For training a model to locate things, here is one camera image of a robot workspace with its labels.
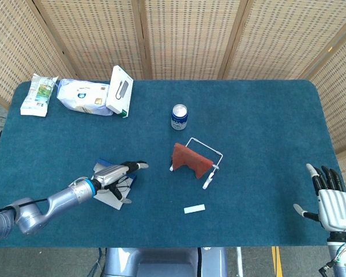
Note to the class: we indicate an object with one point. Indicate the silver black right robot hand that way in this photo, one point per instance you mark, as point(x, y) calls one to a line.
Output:
point(334, 207)

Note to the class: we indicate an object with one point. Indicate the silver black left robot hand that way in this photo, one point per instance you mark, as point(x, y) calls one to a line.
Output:
point(109, 174)

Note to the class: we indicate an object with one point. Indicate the black-framed eyeglasses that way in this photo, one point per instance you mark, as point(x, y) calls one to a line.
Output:
point(124, 188)

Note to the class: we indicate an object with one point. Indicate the blue folding glasses case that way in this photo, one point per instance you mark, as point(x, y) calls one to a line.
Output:
point(109, 202)

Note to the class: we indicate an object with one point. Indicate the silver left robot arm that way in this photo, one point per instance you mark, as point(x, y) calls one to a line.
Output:
point(60, 197)

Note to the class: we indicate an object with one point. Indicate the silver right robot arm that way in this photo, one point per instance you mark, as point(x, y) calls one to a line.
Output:
point(343, 259)

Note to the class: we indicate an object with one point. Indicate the pale blue tissue pack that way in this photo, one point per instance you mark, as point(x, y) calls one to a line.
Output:
point(80, 98)

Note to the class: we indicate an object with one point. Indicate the rust red cloth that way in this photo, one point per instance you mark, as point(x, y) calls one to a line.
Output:
point(190, 160)

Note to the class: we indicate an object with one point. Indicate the white adapter product box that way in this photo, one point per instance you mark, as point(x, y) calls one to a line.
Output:
point(118, 92)

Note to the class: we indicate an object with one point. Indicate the blue drink can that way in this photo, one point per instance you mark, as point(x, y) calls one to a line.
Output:
point(179, 119)

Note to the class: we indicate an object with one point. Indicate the white flat rectangular block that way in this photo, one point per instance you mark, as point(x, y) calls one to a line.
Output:
point(194, 209)

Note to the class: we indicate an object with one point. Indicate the white metal towel rack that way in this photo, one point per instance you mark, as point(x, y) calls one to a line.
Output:
point(208, 181)

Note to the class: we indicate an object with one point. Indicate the grey blue robot torso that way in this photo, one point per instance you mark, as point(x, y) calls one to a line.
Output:
point(161, 262)

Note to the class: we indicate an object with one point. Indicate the green white snack packet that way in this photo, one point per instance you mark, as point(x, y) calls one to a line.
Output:
point(36, 98)

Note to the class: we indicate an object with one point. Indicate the white table leg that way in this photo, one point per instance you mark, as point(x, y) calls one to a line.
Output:
point(240, 262)

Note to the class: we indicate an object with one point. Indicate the blue felt table cover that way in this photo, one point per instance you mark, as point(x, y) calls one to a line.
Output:
point(248, 130)

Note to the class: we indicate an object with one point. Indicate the woven wood-framed folding screen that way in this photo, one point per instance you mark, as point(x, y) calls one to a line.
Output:
point(190, 37)

